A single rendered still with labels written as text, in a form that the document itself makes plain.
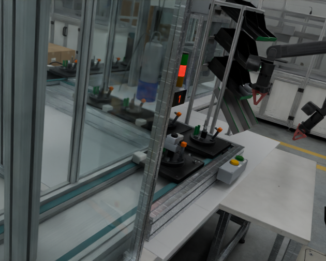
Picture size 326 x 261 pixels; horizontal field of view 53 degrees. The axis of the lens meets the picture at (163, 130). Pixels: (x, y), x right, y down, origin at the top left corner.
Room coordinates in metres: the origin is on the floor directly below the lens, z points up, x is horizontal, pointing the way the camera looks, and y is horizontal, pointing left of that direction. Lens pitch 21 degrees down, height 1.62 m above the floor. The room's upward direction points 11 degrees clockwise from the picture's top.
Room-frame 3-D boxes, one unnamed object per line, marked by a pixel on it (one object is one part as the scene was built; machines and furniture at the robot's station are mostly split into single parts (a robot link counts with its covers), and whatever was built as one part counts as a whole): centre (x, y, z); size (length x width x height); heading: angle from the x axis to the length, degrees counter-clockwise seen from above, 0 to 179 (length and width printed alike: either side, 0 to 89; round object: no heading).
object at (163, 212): (1.30, -0.22, 0.91); 0.89 x 0.06 x 0.11; 151
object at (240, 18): (1.99, -0.28, 1.26); 0.36 x 0.21 x 0.80; 151
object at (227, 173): (1.43, -0.36, 0.93); 0.21 x 0.07 x 0.06; 151
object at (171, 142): (1.32, -0.04, 1.06); 0.08 x 0.04 x 0.07; 60
